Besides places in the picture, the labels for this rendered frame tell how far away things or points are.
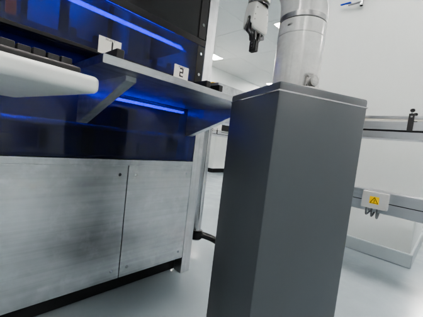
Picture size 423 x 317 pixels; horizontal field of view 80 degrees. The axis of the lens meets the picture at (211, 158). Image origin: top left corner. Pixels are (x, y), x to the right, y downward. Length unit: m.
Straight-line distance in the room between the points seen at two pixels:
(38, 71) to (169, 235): 1.03
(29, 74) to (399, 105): 2.20
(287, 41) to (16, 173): 0.88
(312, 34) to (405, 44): 1.74
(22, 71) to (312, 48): 0.59
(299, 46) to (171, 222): 0.97
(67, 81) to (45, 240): 0.71
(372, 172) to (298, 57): 1.70
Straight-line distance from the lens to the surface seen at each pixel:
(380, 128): 1.68
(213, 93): 0.82
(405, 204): 1.68
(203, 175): 1.60
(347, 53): 2.52
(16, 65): 0.45
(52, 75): 0.47
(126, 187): 1.13
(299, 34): 0.72
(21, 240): 1.06
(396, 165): 2.27
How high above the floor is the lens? 0.72
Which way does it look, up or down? 4 degrees down
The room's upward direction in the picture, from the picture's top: 7 degrees clockwise
